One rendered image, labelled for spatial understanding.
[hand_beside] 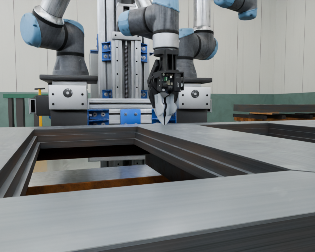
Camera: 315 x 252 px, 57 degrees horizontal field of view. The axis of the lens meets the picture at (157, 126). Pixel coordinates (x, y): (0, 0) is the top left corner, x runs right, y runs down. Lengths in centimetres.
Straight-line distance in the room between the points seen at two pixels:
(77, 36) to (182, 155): 90
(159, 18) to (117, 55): 57
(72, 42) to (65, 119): 32
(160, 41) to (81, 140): 34
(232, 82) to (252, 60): 120
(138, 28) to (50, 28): 41
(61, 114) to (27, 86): 963
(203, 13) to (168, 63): 70
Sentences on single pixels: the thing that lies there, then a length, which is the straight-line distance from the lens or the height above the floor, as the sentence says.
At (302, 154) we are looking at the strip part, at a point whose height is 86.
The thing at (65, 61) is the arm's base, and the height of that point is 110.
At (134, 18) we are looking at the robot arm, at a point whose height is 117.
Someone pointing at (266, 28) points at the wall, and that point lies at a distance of 1289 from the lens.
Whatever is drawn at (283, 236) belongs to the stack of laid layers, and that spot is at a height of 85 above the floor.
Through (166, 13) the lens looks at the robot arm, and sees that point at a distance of 85.
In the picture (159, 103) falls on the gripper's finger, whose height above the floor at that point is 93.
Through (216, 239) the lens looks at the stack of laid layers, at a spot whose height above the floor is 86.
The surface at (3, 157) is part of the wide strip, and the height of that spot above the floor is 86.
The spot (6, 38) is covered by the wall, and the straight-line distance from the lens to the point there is 1110.
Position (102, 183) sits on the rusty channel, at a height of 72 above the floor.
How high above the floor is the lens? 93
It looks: 4 degrees down
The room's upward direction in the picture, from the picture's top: straight up
